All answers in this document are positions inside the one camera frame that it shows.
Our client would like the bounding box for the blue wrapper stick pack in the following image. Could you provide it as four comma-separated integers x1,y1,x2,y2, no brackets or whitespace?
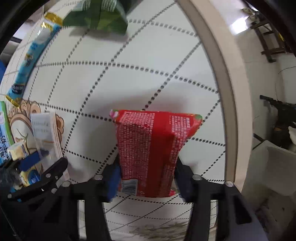
6,12,63,108

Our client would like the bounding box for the white cigarette carton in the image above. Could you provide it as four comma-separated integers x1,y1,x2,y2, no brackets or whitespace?
31,112,63,172

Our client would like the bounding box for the red snack bag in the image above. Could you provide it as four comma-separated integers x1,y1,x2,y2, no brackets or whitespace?
109,109,203,198

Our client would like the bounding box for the green white milk box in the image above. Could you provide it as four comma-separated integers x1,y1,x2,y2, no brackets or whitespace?
0,101,14,165

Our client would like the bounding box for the white checkered tablecloth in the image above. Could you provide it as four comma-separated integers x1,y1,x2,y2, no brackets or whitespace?
1,1,226,240

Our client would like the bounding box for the yellow white small box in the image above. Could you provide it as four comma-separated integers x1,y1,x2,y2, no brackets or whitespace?
7,141,41,187

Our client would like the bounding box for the dark wooden stool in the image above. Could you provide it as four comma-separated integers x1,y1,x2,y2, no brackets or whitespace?
249,12,290,63

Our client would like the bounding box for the green snack bag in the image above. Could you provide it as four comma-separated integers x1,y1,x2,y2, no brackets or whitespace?
63,0,133,35

